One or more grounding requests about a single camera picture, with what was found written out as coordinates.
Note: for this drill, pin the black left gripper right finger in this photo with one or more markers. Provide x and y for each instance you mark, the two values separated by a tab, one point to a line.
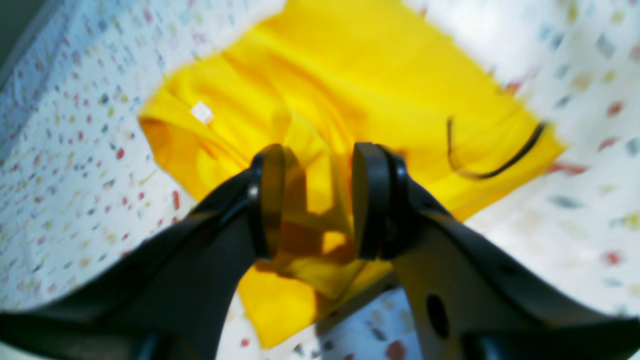
469	299

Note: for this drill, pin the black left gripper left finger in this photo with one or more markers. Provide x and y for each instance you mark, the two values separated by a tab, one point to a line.
168	299

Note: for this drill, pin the yellow T-shirt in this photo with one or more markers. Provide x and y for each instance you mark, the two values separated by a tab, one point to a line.
316	78

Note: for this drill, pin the terrazzo patterned table cloth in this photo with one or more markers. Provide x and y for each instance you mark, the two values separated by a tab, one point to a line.
79	186

